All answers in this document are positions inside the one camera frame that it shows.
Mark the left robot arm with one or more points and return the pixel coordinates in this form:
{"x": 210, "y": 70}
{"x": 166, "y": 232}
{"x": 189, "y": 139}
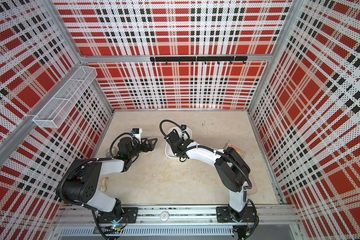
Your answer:
{"x": 79, "y": 185}

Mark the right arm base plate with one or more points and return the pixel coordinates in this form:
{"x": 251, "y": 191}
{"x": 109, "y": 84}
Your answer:
{"x": 228, "y": 215}

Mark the transparent plastic packet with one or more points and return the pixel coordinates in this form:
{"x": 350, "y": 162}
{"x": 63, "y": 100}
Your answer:
{"x": 239, "y": 151}

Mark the white wire mesh basket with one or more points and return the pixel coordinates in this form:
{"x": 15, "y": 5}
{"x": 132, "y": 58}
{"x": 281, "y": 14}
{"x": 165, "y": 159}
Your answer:
{"x": 57, "y": 109}

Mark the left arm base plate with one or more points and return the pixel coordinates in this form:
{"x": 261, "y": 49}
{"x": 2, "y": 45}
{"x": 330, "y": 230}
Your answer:
{"x": 125, "y": 215}

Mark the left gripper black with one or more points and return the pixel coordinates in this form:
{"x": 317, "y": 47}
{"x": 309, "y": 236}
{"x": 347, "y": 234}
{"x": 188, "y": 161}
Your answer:
{"x": 150, "y": 147}

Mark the aluminium front rail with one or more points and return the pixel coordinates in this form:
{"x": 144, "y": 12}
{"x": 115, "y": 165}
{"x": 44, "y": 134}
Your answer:
{"x": 154, "y": 215}

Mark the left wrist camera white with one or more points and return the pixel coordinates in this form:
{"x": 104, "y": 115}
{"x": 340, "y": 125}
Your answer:
{"x": 136, "y": 132}

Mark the black hook rail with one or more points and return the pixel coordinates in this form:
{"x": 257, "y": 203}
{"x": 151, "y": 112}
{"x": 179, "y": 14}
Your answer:
{"x": 199, "y": 59}

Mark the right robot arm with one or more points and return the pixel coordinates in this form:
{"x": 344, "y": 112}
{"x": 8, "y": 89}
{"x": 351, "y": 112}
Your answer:
{"x": 230, "y": 166}

